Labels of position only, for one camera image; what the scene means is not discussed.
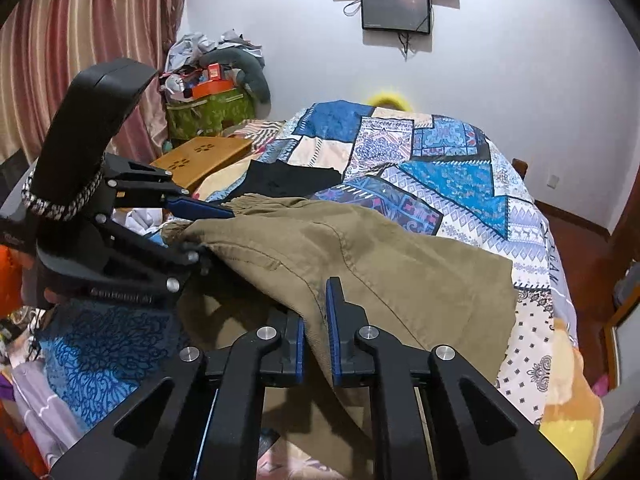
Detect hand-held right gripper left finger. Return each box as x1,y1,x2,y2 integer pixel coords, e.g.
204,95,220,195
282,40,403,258
47,310,306,480

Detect yellow plush blanket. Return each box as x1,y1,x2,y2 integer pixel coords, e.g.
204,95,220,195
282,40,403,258
537,329,609,479

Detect striped pink curtain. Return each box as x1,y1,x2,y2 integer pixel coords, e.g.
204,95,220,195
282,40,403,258
0,0,192,162

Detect wooden framed panel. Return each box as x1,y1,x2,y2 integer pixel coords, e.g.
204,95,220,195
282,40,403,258
599,280,640,413

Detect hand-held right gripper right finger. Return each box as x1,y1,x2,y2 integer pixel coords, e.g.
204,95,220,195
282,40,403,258
325,276,578,480

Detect yellow ring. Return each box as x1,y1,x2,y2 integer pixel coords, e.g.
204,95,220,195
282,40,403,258
363,88,414,111

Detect black white braided strap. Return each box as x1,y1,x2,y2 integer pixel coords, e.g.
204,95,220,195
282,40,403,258
22,154,109,222

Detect pile of grey white clothes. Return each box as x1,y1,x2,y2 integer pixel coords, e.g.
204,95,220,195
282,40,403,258
165,30,264,75

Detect small wooden lap table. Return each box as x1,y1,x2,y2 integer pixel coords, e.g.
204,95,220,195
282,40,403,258
149,136,254,194

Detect grey plush pillow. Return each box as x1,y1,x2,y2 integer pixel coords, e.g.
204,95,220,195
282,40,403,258
200,47,272,105

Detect pale purple cloth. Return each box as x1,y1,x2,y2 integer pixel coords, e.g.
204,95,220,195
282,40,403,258
0,359,87,467

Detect green patterned bag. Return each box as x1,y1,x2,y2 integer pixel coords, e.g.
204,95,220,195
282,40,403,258
166,89,256,149

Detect olive brown pants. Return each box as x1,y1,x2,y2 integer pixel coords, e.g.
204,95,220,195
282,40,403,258
162,195,519,479

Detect small black wall screen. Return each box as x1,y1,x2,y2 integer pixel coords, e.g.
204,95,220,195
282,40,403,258
360,0,433,35

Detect white cloth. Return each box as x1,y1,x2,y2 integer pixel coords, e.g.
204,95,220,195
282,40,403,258
112,207,167,242

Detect blue patchwork blanket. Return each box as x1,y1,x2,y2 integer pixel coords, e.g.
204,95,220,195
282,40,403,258
30,100,581,431

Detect orange box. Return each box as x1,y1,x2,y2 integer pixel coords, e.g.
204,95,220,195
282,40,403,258
191,79,236,102

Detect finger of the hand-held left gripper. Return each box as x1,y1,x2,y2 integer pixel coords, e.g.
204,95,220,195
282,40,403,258
102,156,236,222
94,214,213,292

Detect orange cloth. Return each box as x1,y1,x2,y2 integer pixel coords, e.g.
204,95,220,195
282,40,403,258
0,246,37,317

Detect black cloth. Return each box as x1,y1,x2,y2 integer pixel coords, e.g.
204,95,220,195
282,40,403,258
227,160,344,202

